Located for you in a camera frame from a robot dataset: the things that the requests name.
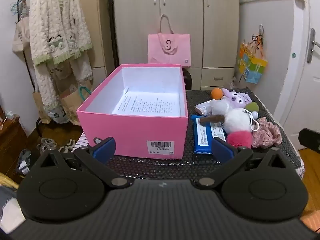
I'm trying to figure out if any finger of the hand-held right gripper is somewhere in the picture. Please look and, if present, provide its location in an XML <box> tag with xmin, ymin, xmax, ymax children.
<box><xmin>298</xmin><ymin>128</ymin><xmax>320</xmax><ymax>153</ymax></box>

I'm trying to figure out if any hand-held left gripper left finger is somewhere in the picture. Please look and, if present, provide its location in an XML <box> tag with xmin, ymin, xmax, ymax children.
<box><xmin>40</xmin><ymin>137</ymin><xmax>131</xmax><ymax>189</ymax></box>

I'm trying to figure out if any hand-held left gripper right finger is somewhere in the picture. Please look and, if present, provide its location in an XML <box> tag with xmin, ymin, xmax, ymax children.
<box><xmin>197</xmin><ymin>137</ymin><xmax>284</xmax><ymax>189</ymax></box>

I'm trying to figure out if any pink fuzzy pompom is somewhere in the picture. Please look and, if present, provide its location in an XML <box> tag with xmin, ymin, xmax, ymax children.
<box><xmin>226</xmin><ymin>131</ymin><xmax>252</xmax><ymax>148</ymax></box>

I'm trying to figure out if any blue wet wipes packet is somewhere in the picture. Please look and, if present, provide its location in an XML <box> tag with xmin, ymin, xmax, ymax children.
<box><xmin>191</xmin><ymin>115</ymin><xmax>228</xmax><ymax>155</ymax></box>

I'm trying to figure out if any pink cardboard box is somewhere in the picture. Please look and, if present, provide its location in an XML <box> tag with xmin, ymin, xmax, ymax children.
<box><xmin>76</xmin><ymin>64</ymin><xmax>189</xmax><ymax>159</ymax></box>

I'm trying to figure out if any white mesh bath sponge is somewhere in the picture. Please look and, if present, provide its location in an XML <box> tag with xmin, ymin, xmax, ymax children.
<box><xmin>211</xmin><ymin>99</ymin><xmax>230</xmax><ymax>117</ymax></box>

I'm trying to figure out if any floral fabric scrunchie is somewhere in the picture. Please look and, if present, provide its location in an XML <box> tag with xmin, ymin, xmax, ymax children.
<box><xmin>251</xmin><ymin>117</ymin><xmax>282</xmax><ymax>148</ymax></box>

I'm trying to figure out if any white snack packet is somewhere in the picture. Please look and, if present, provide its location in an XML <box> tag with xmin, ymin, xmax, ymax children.
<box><xmin>195</xmin><ymin>99</ymin><xmax>218</xmax><ymax>117</ymax></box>

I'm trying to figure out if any purple plush toy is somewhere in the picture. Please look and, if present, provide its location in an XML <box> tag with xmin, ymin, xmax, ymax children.
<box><xmin>221</xmin><ymin>87</ymin><xmax>253</xmax><ymax>106</ymax></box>

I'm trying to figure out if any white door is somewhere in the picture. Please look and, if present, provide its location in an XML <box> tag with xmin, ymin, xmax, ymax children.
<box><xmin>274</xmin><ymin>0</ymin><xmax>320</xmax><ymax>130</ymax></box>

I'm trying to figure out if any pair of shoes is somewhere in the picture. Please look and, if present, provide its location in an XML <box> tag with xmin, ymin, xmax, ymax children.
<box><xmin>37</xmin><ymin>137</ymin><xmax>76</xmax><ymax>153</ymax></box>

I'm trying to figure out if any printed paper sheet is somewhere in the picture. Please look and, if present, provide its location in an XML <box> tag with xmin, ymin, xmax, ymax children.
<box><xmin>111</xmin><ymin>87</ymin><xmax>180</xmax><ymax>117</ymax></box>

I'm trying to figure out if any plain brown paper bag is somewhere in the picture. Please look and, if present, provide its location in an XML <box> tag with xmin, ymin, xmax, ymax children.
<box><xmin>32</xmin><ymin>90</ymin><xmax>53</xmax><ymax>124</ymax></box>

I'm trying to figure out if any black suitcase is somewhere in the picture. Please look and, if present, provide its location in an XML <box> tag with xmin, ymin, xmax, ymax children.
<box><xmin>182</xmin><ymin>68</ymin><xmax>192</xmax><ymax>91</ymax></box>

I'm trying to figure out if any colourful gift bag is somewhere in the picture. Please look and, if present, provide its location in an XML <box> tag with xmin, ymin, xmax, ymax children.
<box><xmin>237</xmin><ymin>40</ymin><xmax>268</xmax><ymax>84</ymax></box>

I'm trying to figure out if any dark wooden cabinet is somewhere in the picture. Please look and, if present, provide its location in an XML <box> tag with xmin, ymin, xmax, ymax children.
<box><xmin>0</xmin><ymin>105</ymin><xmax>28</xmax><ymax>180</ymax></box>

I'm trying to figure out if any black clothes rack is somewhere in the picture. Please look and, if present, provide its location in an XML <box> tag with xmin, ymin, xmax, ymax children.
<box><xmin>17</xmin><ymin>0</ymin><xmax>43</xmax><ymax>93</ymax></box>

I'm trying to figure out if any pink paper bag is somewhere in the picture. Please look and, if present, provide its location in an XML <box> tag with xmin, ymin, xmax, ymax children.
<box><xmin>147</xmin><ymin>14</ymin><xmax>192</xmax><ymax>68</ymax></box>

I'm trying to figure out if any white knitted cardigan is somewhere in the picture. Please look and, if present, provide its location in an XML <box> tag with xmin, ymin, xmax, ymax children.
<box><xmin>29</xmin><ymin>0</ymin><xmax>93</xmax><ymax>113</ymax></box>

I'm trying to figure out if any beige t-shirt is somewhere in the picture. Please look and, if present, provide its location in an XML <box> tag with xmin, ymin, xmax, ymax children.
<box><xmin>12</xmin><ymin>17</ymin><xmax>33</xmax><ymax>53</ymax></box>

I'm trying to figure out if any beige wardrobe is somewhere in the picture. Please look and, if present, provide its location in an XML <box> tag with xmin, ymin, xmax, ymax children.
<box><xmin>112</xmin><ymin>0</ymin><xmax>240</xmax><ymax>90</ymax></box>

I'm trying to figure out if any brown paper bag green handle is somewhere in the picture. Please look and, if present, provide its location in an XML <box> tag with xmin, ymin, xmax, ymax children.
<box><xmin>59</xmin><ymin>85</ymin><xmax>93</xmax><ymax>126</ymax></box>

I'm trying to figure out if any metal door handle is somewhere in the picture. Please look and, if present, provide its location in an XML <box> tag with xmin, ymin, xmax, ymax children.
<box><xmin>307</xmin><ymin>28</ymin><xmax>320</xmax><ymax>64</ymax></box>

